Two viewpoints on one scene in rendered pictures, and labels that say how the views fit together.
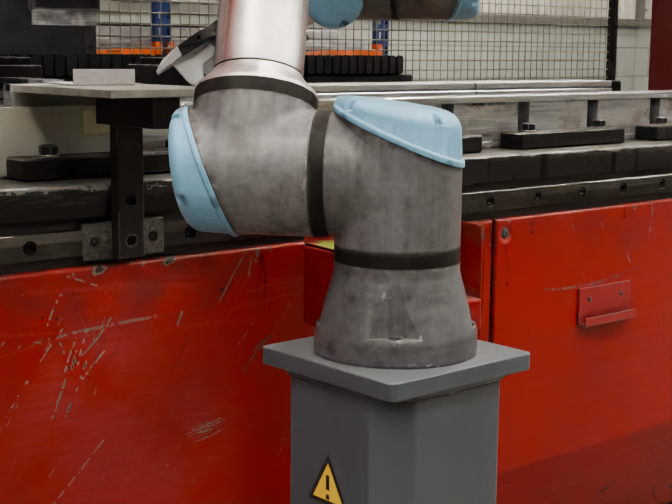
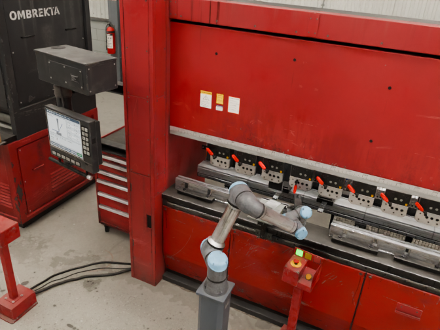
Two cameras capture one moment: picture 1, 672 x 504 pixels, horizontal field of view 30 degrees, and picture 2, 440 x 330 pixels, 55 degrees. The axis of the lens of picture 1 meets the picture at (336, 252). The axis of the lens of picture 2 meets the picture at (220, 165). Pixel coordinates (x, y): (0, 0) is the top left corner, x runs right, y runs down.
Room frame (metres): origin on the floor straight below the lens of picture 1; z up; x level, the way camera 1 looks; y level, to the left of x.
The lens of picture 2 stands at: (0.27, -1.77, 2.57)
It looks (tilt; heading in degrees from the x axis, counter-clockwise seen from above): 27 degrees down; 64
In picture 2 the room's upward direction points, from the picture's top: 4 degrees clockwise
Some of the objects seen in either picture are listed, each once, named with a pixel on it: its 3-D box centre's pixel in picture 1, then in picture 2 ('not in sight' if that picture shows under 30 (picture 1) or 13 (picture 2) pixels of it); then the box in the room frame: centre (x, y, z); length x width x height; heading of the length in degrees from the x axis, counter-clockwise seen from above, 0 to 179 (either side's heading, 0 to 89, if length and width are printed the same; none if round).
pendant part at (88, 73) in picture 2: not in sight; (80, 116); (0.57, 1.02, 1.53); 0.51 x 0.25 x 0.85; 120
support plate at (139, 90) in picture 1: (120, 90); (266, 211); (1.66, 0.28, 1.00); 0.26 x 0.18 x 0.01; 40
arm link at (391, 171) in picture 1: (390, 170); (217, 264); (1.14, -0.05, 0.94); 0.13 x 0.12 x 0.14; 81
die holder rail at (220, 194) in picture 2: not in sight; (205, 190); (1.42, 0.80, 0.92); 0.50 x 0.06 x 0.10; 130
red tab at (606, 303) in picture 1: (607, 303); (408, 311); (2.30, -0.51, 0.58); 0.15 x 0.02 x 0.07; 130
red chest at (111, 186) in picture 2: not in sight; (132, 186); (1.07, 1.75, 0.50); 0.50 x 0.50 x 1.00; 40
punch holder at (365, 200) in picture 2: not in sight; (363, 192); (2.14, -0.06, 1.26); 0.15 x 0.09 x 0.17; 130
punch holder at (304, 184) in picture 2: not in sight; (302, 175); (1.88, 0.24, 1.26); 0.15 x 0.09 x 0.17; 130
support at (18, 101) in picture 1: (58, 94); not in sight; (1.75, 0.39, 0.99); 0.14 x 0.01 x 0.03; 130
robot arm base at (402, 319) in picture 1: (396, 296); (216, 281); (1.14, -0.06, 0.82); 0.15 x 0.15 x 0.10
